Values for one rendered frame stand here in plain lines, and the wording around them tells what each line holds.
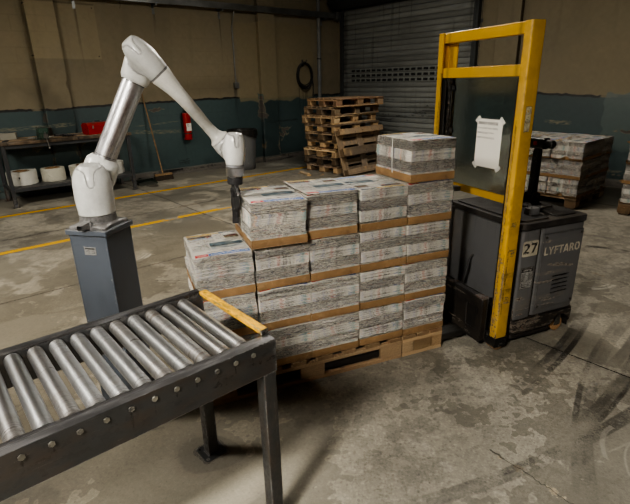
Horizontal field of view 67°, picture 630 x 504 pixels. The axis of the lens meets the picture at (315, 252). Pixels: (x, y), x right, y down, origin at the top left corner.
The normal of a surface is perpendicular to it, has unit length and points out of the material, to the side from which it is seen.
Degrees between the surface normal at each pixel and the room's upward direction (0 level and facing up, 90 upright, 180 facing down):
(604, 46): 90
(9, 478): 90
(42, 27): 90
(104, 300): 90
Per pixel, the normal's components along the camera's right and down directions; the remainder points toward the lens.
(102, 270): -0.22, 0.33
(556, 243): 0.38, 0.30
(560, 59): -0.76, 0.24
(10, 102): 0.65, 0.25
